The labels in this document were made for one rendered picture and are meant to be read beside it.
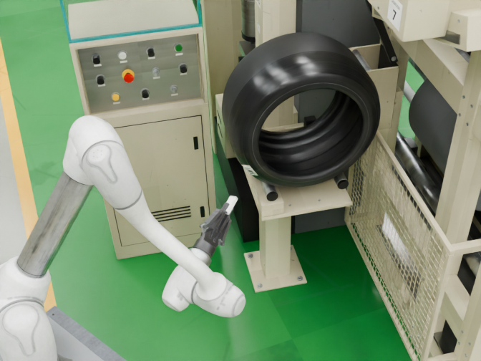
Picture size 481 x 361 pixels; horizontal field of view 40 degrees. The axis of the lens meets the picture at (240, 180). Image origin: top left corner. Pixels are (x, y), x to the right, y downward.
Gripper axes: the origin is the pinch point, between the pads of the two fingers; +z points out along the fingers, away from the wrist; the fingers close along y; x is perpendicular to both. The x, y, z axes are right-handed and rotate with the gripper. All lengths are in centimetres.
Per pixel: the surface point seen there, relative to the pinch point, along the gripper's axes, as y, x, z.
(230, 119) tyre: -19.3, -0.9, 23.4
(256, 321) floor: 92, -41, -13
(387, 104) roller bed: 33, 16, 76
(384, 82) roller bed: 22, 18, 78
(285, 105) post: 11, -13, 55
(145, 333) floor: 65, -76, -43
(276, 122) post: 15, -17, 49
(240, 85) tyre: -25.7, 1.7, 33.4
